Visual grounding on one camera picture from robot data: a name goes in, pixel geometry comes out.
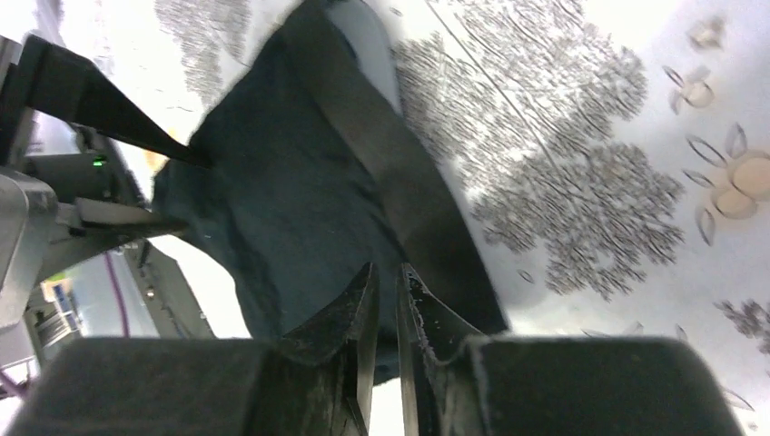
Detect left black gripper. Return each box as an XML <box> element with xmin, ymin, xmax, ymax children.
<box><xmin>1</xmin><ymin>35</ymin><xmax>211</xmax><ymax>328</ymax></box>

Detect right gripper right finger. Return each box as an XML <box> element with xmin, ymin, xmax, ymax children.
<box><xmin>397</xmin><ymin>264</ymin><xmax>741</xmax><ymax>436</ymax></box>

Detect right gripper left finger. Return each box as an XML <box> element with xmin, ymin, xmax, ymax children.
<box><xmin>8</xmin><ymin>264</ymin><xmax>380</xmax><ymax>435</ymax></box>

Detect black white-trimmed boxer briefs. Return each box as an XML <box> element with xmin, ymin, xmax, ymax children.
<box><xmin>152</xmin><ymin>1</ymin><xmax>508</xmax><ymax>383</ymax></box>

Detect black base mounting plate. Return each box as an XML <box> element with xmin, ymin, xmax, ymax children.
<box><xmin>123</xmin><ymin>240</ymin><xmax>215</xmax><ymax>339</ymax></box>

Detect floral patterned table mat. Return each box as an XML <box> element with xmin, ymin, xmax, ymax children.
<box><xmin>54</xmin><ymin>0</ymin><xmax>770</xmax><ymax>436</ymax></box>

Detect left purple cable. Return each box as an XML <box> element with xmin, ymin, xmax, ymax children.
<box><xmin>102</xmin><ymin>253</ymin><xmax>133</xmax><ymax>340</ymax></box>

